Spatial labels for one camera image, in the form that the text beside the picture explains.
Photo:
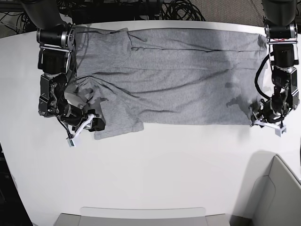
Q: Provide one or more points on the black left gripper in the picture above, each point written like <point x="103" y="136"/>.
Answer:
<point x="273" y="110"/>

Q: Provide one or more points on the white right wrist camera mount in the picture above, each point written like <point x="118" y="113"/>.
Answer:
<point x="73" y="139"/>

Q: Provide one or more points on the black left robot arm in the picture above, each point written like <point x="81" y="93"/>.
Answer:
<point x="281" y="31"/>

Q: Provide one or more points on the grey T-shirt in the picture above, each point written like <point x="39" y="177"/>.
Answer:
<point x="169" y="76"/>

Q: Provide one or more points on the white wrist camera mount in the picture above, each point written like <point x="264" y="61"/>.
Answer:
<point x="279" y="127"/>
<point x="73" y="139"/>

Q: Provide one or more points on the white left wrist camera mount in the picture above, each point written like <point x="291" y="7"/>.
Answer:
<point x="279" y="127"/>

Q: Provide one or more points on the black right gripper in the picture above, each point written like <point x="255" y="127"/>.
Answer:
<point x="74" y="116"/>

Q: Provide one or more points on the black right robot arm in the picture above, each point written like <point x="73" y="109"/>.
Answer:
<point x="57" y="57"/>

